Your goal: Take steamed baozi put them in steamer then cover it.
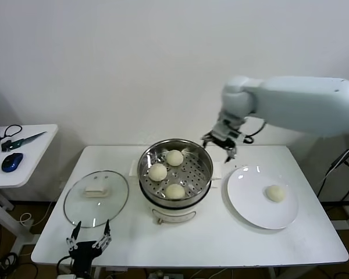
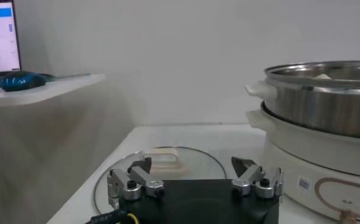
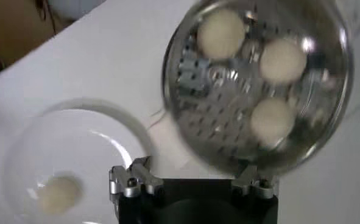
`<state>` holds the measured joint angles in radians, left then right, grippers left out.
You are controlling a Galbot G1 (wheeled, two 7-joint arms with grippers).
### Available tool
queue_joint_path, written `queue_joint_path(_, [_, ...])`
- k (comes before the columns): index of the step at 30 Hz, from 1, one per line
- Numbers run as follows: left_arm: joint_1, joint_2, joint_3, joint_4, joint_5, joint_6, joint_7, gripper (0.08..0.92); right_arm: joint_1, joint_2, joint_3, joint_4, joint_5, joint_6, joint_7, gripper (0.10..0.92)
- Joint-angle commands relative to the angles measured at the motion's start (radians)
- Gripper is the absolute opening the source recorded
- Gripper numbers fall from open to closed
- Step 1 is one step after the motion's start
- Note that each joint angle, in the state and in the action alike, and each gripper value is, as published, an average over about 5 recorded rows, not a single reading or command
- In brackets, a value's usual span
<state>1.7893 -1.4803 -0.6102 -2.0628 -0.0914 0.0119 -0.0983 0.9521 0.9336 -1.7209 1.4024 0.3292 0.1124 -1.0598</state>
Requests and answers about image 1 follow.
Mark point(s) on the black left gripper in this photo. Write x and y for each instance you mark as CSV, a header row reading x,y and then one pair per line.
x,y
83,255

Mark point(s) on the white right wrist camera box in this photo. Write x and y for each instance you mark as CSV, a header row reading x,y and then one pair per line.
x,y
227,128

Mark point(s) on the white round plate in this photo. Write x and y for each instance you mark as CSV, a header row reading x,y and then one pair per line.
x,y
250,203

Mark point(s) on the white steamed baozi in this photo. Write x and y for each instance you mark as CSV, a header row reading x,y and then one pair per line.
x,y
174,158
175,191
275,193
158,172

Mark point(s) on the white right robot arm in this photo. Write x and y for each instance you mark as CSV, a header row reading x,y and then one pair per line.
x,y
293,101

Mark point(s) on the white side table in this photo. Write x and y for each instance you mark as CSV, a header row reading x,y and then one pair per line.
x,y
37,157

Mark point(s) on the stainless steel steamer basket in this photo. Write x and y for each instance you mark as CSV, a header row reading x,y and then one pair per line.
x,y
199,174

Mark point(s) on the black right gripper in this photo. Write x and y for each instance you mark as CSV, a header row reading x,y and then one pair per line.
x,y
224,141

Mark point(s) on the cream electric cooker pot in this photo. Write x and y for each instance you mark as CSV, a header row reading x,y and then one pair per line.
x,y
174,216

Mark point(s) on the black inline adapter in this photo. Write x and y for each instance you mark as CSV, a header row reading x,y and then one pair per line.
x,y
338,164

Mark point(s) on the blue black computer mouse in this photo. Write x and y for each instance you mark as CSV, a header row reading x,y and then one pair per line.
x,y
11,162

